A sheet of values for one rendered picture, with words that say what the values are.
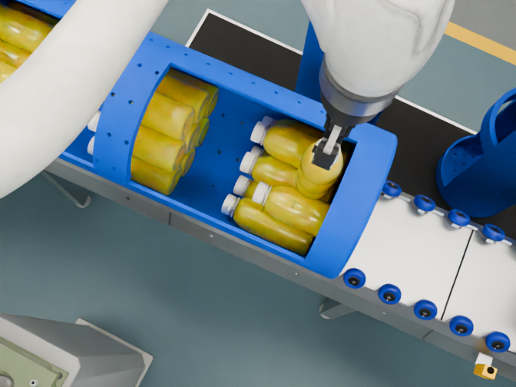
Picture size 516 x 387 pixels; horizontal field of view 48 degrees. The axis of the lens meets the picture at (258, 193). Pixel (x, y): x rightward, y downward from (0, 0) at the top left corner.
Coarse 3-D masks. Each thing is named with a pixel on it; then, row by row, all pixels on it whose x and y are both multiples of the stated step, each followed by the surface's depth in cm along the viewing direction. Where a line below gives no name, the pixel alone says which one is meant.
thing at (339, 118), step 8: (320, 96) 68; (328, 104) 66; (328, 112) 67; (336, 112) 66; (336, 120) 67; (344, 120) 67; (352, 120) 66; (360, 120) 66; (368, 120) 67; (328, 128) 70; (344, 128) 69
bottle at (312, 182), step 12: (312, 144) 91; (312, 156) 89; (300, 168) 95; (312, 168) 90; (336, 168) 90; (300, 180) 98; (312, 180) 93; (324, 180) 92; (300, 192) 102; (312, 192) 99; (324, 192) 99
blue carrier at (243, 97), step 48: (0, 0) 122; (48, 0) 102; (144, 48) 99; (144, 96) 95; (240, 96) 116; (288, 96) 100; (96, 144) 98; (240, 144) 121; (384, 144) 96; (144, 192) 104; (192, 192) 117; (336, 192) 92; (336, 240) 94
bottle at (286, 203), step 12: (276, 192) 103; (288, 192) 103; (264, 204) 106; (276, 204) 103; (288, 204) 102; (300, 204) 102; (312, 204) 102; (324, 204) 103; (276, 216) 104; (288, 216) 103; (300, 216) 102; (312, 216) 102; (324, 216) 102; (300, 228) 104; (312, 228) 103
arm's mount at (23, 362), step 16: (0, 336) 106; (0, 352) 100; (16, 352) 100; (0, 368) 100; (16, 368) 100; (32, 368) 100; (48, 368) 101; (16, 384) 99; (32, 384) 99; (48, 384) 99
